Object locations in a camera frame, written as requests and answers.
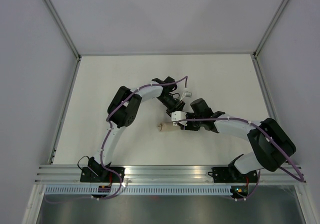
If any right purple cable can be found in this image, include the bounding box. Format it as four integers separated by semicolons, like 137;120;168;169
172;118;305;202

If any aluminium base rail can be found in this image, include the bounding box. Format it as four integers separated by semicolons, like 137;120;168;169
34;164;302;186

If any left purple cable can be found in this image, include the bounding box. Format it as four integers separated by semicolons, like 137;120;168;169
44;75;190;204

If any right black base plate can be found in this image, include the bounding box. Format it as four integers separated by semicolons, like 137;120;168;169
207;167;258;184

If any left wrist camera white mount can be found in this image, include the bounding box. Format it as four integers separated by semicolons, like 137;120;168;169
180;91;193;100

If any aluminium frame post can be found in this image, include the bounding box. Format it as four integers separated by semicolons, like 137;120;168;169
252;0;290;59
42;0;81;60

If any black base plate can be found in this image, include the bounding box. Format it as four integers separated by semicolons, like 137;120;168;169
80;167;125;183
207;167;258;184

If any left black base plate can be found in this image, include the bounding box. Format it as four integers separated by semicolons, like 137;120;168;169
80;167;125;183

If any purple cable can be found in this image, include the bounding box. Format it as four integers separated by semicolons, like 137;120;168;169
44;75;190;204
172;118;305;202

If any white slotted cable duct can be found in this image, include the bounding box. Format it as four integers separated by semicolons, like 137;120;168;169
44;185;232;196

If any left aluminium frame post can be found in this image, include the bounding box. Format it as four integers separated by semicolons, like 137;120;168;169
42;0;81;60

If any right aluminium frame post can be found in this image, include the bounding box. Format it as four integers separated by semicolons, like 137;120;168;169
252;0;290;59

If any back aluminium frame bar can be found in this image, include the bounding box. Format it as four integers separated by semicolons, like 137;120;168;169
80;51;254;57

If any right aluminium side rail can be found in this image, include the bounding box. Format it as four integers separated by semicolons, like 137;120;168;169
252;55;292;165

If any beige cloth napkin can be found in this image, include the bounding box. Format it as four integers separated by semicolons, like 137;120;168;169
157;122;181;132

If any aluminium side rail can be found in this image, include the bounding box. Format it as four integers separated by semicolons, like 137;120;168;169
46;56;82;165
252;55;292;165

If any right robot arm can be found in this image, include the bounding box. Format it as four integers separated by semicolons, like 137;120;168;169
171;98;296;182

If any left aluminium side rail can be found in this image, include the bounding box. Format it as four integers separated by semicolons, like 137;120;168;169
46;56;82;165

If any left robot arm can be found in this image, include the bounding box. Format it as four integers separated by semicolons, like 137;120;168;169
81;77;188;182

